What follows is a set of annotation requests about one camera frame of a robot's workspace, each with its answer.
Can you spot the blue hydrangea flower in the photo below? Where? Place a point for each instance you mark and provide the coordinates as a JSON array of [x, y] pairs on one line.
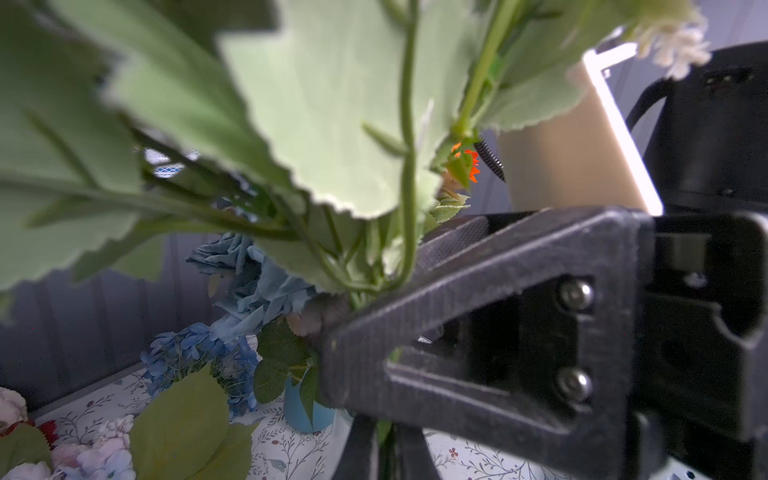
[[172, 356]]

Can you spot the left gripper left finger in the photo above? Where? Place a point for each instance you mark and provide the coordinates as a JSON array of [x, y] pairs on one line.
[[360, 457]]

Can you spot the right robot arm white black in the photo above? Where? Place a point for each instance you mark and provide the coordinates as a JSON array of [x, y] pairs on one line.
[[708, 155]]

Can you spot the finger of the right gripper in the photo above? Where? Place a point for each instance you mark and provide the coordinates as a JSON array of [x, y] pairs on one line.
[[519, 332]]

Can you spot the mixed pastel flower bunch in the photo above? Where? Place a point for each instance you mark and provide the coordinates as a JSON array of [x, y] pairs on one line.
[[33, 451]]

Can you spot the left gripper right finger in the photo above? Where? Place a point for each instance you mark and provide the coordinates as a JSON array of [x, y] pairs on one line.
[[413, 460]]

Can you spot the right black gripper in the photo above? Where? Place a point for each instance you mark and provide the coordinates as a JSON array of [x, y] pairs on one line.
[[703, 355]]

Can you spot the blue rose bouquet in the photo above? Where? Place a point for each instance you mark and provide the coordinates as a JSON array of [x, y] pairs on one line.
[[259, 293]]

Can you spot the pastel pink lilac bouquet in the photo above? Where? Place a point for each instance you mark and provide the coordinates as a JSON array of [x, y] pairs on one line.
[[318, 129]]

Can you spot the orange gerbera flower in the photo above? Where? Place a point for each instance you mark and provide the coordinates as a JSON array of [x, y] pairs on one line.
[[462, 165]]

